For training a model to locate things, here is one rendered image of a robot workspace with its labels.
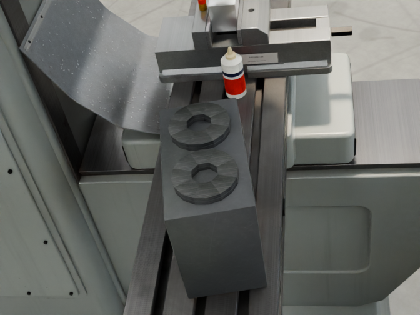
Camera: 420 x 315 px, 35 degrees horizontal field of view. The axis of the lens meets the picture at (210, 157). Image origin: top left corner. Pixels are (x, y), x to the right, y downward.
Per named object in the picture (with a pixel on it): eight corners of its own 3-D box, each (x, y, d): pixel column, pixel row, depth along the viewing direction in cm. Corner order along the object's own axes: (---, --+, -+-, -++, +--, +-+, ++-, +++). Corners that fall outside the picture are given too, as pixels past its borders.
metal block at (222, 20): (240, 13, 133) (237, -13, 129) (238, 30, 129) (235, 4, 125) (215, 15, 134) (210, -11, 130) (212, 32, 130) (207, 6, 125)
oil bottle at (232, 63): (247, 85, 130) (240, 40, 122) (245, 99, 127) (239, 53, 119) (227, 87, 130) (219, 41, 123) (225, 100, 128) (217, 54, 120)
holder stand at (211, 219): (249, 179, 112) (235, 89, 98) (269, 287, 97) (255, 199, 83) (180, 190, 113) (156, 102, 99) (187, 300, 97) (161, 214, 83)
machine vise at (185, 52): (330, 29, 139) (329, -17, 131) (332, 73, 129) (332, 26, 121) (169, 39, 145) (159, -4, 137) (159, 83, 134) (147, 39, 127)
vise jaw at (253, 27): (270, 8, 135) (269, -9, 132) (269, 44, 127) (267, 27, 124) (242, 10, 136) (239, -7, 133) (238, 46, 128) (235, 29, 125)
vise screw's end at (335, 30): (351, 32, 131) (351, 24, 130) (352, 37, 130) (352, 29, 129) (330, 33, 132) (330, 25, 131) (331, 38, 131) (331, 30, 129)
